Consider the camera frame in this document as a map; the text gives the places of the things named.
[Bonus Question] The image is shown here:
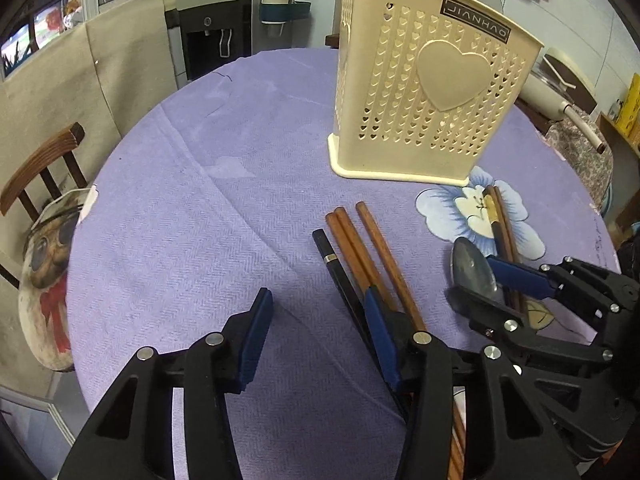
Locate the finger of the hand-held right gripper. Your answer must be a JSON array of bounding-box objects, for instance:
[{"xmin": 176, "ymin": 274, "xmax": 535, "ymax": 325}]
[
  {"xmin": 446, "ymin": 286, "xmax": 618, "ymax": 376},
  {"xmin": 486, "ymin": 255, "xmax": 640, "ymax": 331}
]

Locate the wooden chair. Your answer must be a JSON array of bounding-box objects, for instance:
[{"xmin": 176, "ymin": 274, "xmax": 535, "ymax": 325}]
[{"xmin": 0, "ymin": 122, "xmax": 88, "ymax": 286}]

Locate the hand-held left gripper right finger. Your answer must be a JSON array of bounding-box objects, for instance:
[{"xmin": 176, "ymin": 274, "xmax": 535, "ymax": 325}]
[{"xmin": 364, "ymin": 287, "xmax": 581, "ymax": 480}]

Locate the wooden side shelf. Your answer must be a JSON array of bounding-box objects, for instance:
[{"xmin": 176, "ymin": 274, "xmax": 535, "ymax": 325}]
[{"xmin": 597, "ymin": 112, "xmax": 640, "ymax": 231}]

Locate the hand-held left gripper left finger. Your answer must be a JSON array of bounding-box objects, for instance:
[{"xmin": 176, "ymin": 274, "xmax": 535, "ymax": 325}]
[{"xmin": 59, "ymin": 287, "xmax": 275, "ymax": 480}]

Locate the cream pan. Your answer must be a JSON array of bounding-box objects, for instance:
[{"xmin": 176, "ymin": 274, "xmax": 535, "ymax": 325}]
[{"xmin": 520, "ymin": 76, "xmax": 609, "ymax": 156}]

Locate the cream and brown pot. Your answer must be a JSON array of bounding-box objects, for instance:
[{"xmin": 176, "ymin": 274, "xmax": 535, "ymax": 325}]
[{"xmin": 542, "ymin": 47, "xmax": 599, "ymax": 112}]

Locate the floral cloth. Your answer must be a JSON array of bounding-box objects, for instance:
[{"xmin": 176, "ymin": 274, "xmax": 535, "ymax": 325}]
[{"xmin": 545, "ymin": 120, "xmax": 615, "ymax": 211}]

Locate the animal print chair cushion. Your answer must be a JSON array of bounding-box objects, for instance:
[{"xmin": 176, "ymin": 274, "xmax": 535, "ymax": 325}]
[{"xmin": 17, "ymin": 187, "xmax": 98, "ymax": 373}]

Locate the blue cup holder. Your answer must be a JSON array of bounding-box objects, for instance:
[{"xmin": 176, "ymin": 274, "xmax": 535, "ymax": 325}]
[{"xmin": 259, "ymin": 1, "xmax": 311, "ymax": 27}]

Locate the cream perforated utensil holder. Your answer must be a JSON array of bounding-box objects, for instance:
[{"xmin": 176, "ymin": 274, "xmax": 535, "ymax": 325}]
[{"xmin": 327, "ymin": 0, "xmax": 545, "ymax": 183}]

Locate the beige cloth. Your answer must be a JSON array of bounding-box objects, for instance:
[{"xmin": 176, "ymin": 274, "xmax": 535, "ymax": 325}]
[{"xmin": 0, "ymin": 0, "xmax": 178, "ymax": 386}]

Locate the yellow packet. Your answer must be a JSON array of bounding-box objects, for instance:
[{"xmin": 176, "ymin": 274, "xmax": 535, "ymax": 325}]
[{"xmin": 615, "ymin": 72, "xmax": 640, "ymax": 143}]

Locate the dark shelf unit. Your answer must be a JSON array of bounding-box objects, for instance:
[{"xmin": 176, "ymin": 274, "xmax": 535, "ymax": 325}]
[{"xmin": 0, "ymin": 0, "xmax": 85, "ymax": 81}]

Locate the brown wooden chopstick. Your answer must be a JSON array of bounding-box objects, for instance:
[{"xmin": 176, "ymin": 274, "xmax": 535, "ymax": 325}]
[
  {"xmin": 325, "ymin": 212, "xmax": 373, "ymax": 293},
  {"xmin": 335, "ymin": 207, "xmax": 398, "ymax": 313},
  {"xmin": 355, "ymin": 201, "xmax": 468, "ymax": 480}
]

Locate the black chopstick with gold band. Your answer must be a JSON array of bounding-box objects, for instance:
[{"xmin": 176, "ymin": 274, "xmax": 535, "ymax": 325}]
[{"xmin": 482, "ymin": 187, "xmax": 519, "ymax": 309}]

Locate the metal spoon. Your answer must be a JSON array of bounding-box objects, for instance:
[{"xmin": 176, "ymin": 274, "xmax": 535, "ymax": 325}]
[{"xmin": 451, "ymin": 237, "xmax": 501, "ymax": 305}]

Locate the glass pan lid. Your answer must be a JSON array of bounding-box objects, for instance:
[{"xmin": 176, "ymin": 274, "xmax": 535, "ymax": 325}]
[{"xmin": 531, "ymin": 66, "xmax": 572, "ymax": 94}]

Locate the dark brown chopstick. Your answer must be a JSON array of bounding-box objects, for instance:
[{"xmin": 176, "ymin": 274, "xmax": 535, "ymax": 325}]
[{"xmin": 492, "ymin": 186, "xmax": 527, "ymax": 315}]

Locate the water dispenser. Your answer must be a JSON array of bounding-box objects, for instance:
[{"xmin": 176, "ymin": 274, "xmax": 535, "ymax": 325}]
[{"xmin": 165, "ymin": 0, "xmax": 256, "ymax": 83}]

